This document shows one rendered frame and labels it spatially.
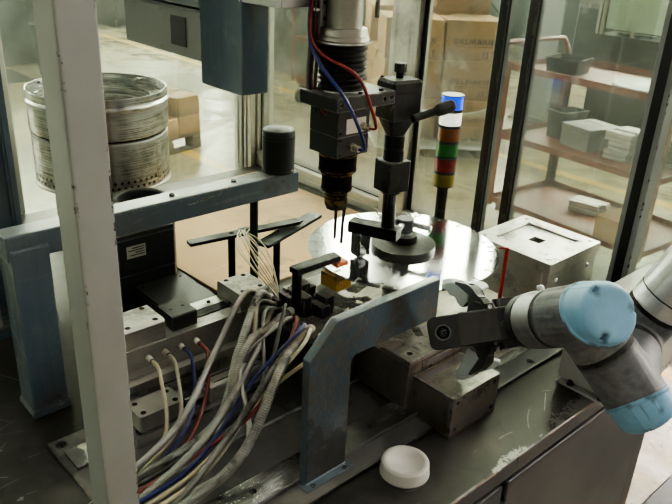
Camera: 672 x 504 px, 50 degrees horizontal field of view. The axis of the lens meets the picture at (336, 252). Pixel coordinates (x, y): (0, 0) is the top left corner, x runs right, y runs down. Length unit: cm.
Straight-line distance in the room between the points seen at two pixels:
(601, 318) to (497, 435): 38
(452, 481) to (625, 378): 31
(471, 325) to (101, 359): 51
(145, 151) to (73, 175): 102
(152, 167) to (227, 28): 61
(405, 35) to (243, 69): 77
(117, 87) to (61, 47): 124
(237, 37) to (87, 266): 54
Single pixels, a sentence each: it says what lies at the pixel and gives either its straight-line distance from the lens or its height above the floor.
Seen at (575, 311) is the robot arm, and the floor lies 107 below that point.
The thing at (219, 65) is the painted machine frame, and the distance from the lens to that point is 114.
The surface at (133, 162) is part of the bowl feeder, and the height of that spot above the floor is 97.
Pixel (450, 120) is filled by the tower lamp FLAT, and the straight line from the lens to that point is 147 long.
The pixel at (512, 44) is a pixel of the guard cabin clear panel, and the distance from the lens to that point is 163.
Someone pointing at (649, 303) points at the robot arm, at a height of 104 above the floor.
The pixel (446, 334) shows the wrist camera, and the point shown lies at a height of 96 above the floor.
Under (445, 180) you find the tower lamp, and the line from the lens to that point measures 151.
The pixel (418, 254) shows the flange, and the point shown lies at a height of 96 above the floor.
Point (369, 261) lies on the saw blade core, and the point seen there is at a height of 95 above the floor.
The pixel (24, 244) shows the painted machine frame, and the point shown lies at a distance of 109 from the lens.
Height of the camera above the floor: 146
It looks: 24 degrees down
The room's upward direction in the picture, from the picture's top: 3 degrees clockwise
